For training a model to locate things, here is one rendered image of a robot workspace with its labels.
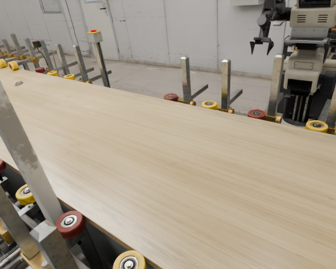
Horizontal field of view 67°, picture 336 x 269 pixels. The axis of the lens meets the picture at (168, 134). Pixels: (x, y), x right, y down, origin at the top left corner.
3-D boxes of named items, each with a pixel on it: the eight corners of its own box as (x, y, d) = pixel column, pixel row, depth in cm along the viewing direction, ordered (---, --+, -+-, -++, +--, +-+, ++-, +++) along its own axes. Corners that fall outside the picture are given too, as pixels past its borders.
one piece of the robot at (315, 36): (286, 56, 189) (290, 25, 178) (328, 59, 174) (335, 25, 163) (279, 62, 179) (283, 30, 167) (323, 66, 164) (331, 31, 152)
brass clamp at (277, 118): (255, 116, 135) (256, 108, 132) (281, 122, 128) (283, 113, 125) (251, 121, 131) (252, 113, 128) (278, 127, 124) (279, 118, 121)
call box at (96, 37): (97, 41, 182) (94, 30, 178) (103, 41, 178) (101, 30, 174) (89, 44, 178) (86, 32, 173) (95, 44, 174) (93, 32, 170)
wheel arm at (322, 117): (325, 105, 137) (327, 97, 135) (332, 106, 135) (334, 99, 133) (306, 146, 109) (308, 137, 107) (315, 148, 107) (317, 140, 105)
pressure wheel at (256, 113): (264, 137, 119) (266, 116, 113) (246, 136, 121) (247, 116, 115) (263, 128, 125) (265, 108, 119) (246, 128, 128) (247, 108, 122)
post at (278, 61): (265, 142, 137) (276, 53, 112) (272, 143, 135) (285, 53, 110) (263, 145, 135) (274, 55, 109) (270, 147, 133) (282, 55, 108)
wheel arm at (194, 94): (204, 88, 179) (204, 82, 177) (208, 88, 177) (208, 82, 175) (168, 115, 151) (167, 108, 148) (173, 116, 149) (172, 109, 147)
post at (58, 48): (75, 96, 235) (58, 43, 209) (78, 97, 233) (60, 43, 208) (72, 97, 233) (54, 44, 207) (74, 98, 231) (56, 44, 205)
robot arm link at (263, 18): (277, 12, 158) (263, 12, 163) (273, 4, 148) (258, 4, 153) (272, 31, 160) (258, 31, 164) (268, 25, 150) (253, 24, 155)
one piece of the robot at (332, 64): (275, 111, 265) (287, 26, 221) (335, 122, 235) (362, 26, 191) (264, 125, 243) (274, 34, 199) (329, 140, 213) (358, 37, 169)
